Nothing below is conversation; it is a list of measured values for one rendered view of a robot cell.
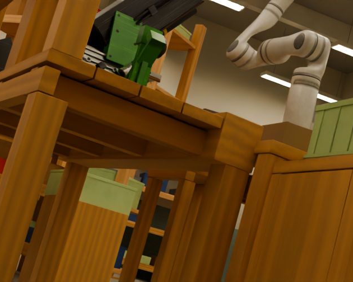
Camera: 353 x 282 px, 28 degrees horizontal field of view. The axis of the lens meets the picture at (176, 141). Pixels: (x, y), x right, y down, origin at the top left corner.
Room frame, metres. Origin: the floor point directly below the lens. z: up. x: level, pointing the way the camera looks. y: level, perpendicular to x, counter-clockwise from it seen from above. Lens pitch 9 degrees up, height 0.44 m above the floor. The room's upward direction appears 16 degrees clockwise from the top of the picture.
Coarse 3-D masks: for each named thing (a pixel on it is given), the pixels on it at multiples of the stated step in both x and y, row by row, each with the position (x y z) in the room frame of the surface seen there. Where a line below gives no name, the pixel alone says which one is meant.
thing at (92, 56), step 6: (90, 48) 2.49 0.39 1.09; (84, 54) 2.47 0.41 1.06; (90, 54) 2.48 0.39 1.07; (96, 54) 2.50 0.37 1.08; (102, 54) 2.50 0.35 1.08; (84, 60) 2.47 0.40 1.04; (90, 60) 2.48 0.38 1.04; (96, 60) 2.50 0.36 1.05; (102, 60) 2.51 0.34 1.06; (108, 66) 2.51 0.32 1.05; (114, 66) 2.53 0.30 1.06; (120, 66) 2.53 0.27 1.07
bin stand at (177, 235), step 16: (160, 176) 2.81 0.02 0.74; (176, 176) 2.68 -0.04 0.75; (192, 176) 2.63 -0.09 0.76; (144, 192) 2.92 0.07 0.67; (176, 192) 2.66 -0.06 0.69; (192, 192) 2.65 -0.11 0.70; (144, 208) 2.88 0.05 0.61; (176, 208) 2.63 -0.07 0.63; (192, 208) 2.97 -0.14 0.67; (144, 224) 2.89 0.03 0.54; (176, 224) 2.64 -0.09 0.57; (192, 224) 2.98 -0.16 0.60; (144, 240) 2.90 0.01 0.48; (176, 240) 2.64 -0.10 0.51; (128, 256) 2.90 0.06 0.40; (160, 256) 2.65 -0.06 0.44; (176, 256) 2.97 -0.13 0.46; (128, 272) 2.89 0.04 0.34; (160, 272) 2.63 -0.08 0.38; (176, 272) 2.98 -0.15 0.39
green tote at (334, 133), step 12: (324, 108) 1.86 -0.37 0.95; (336, 108) 1.81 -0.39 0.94; (348, 108) 1.76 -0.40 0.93; (324, 120) 1.86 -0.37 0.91; (336, 120) 1.79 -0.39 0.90; (348, 120) 1.75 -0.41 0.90; (312, 132) 1.90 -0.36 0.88; (324, 132) 1.84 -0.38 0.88; (336, 132) 1.79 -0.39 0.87; (348, 132) 1.73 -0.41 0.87; (312, 144) 1.89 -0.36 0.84; (324, 144) 1.83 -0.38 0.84; (336, 144) 1.77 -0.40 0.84; (348, 144) 1.71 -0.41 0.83; (312, 156) 1.86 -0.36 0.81; (324, 156) 1.81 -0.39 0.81
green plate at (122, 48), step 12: (120, 12) 2.55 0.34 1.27; (120, 24) 2.54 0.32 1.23; (132, 24) 2.57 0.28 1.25; (120, 36) 2.53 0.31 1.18; (132, 36) 2.56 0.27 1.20; (108, 48) 2.50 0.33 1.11; (120, 48) 2.53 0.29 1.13; (132, 48) 2.55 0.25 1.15; (108, 60) 2.50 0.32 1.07; (120, 60) 2.52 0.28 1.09
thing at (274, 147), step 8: (256, 144) 2.08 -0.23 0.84; (264, 144) 2.03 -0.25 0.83; (272, 144) 2.00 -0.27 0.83; (280, 144) 2.01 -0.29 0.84; (256, 152) 2.07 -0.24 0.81; (264, 152) 2.02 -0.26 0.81; (272, 152) 2.00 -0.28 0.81; (280, 152) 2.01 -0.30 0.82; (288, 152) 2.02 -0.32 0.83; (296, 152) 2.03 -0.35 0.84; (304, 152) 2.04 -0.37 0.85; (256, 160) 2.19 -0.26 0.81
